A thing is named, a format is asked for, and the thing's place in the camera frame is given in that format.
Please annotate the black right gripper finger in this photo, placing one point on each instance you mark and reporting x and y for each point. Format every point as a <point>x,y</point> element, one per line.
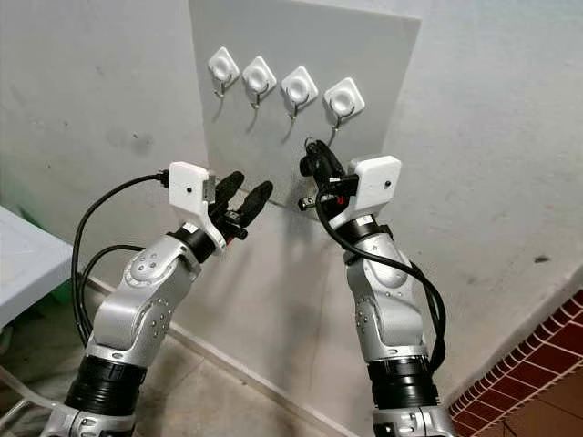
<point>328,164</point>
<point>305,165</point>

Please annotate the grey metal table leg frame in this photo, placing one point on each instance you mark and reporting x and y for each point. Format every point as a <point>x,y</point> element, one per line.
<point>18,401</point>

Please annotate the white folding table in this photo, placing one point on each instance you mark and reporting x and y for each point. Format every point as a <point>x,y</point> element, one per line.
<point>27,264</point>

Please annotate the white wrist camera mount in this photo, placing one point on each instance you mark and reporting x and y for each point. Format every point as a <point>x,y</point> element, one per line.
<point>378,182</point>
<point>191,187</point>

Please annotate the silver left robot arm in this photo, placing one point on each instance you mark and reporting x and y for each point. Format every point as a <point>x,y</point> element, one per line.
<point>146,300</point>

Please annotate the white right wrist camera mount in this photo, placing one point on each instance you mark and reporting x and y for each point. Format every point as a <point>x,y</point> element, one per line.
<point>378,182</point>

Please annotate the white wall board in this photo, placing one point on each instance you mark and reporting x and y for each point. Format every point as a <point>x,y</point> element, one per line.
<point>355,45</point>

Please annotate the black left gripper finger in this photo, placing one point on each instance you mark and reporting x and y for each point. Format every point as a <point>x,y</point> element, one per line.
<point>229,186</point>
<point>256,200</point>

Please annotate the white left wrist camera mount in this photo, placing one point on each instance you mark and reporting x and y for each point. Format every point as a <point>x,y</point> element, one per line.
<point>191,187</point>

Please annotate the white square wall hook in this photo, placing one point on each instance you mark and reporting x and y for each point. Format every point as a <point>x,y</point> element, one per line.
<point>259,75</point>
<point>299,86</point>
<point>223,66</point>
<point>343,98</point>

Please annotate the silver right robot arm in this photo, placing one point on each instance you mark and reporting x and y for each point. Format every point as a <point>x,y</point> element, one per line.
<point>392,309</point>

